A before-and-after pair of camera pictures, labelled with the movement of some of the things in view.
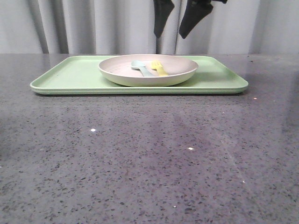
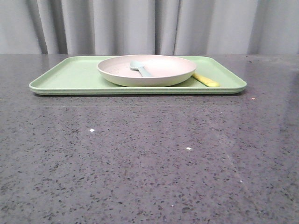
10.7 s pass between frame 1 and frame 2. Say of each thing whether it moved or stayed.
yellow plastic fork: moved
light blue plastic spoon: stayed
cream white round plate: stayed
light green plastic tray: stayed
